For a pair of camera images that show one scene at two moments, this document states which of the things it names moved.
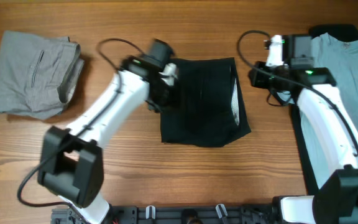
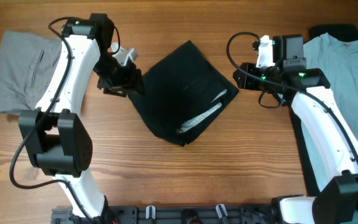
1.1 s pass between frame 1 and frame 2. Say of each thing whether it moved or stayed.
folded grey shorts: stayed
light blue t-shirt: stayed
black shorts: moved
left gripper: moved
